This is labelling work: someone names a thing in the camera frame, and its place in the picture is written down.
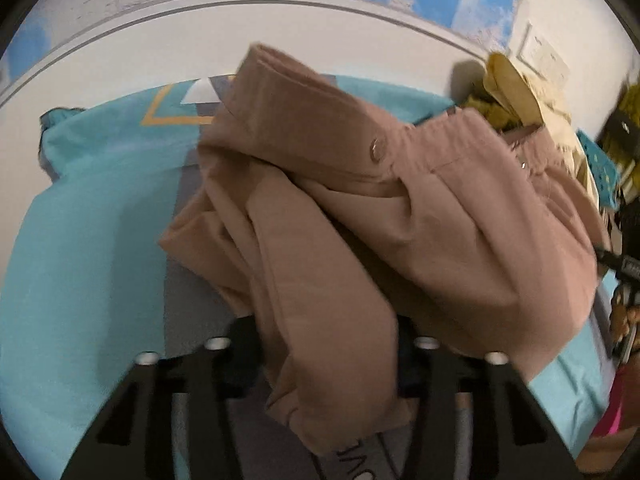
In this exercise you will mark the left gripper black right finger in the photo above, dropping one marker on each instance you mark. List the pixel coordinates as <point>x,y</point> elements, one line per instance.
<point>511,435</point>

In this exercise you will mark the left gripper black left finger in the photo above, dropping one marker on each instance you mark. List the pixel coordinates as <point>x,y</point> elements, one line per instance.
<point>131,436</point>

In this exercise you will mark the white wall switch panel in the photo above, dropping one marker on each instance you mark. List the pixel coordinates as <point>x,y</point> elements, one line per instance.
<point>537,53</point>

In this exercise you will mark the cream yellow garment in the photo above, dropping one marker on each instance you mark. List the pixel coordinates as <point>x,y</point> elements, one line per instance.
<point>509,99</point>

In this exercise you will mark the person's right hand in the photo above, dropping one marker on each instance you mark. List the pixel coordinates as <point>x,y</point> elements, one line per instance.
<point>624,320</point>

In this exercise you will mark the teal patterned bed sheet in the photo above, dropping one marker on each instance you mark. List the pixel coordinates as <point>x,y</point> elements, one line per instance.
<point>88,288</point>

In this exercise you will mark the pink zip jacket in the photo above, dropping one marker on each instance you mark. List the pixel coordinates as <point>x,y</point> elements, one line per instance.
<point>327,218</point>

